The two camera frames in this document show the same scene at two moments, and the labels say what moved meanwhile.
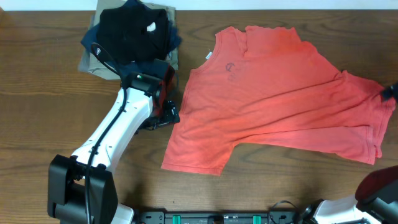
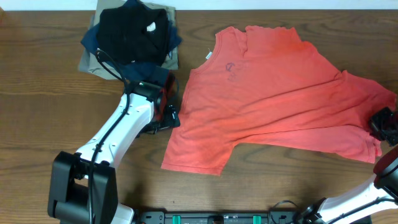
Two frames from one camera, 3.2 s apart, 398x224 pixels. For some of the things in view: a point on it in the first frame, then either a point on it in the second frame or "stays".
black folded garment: (122, 35) stays
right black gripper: (391, 92) -> (378, 121)
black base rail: (227, 217) stays
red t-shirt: (271, 85) stays
